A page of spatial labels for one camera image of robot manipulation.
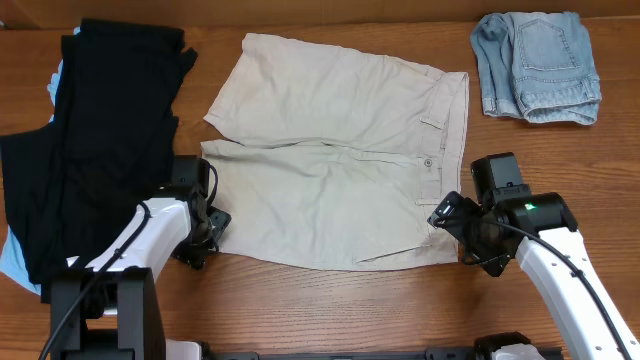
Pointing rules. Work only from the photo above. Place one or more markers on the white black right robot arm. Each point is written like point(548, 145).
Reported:
point(541, 234)

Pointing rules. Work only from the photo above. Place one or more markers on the black garment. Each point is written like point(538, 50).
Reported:
point(122, 126)

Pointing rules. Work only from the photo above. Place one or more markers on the beige khaki shorts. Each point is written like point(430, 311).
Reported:
point(333, 159)

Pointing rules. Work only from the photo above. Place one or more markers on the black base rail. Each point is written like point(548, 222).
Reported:
point(434, 353)

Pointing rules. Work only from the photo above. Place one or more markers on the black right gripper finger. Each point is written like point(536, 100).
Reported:
point(449, 205)
point(437, 220)

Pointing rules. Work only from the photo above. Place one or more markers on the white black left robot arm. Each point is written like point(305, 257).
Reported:
point(109, 309)

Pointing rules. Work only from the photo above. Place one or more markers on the light blue garment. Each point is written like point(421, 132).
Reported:
point(39, 197)

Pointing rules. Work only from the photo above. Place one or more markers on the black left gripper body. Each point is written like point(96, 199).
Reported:
point(211, 240)

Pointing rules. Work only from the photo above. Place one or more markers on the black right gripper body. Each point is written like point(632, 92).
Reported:
point(470, 240)

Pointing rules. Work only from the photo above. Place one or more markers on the folded light blue jeans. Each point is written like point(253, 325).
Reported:
point(536, 66)

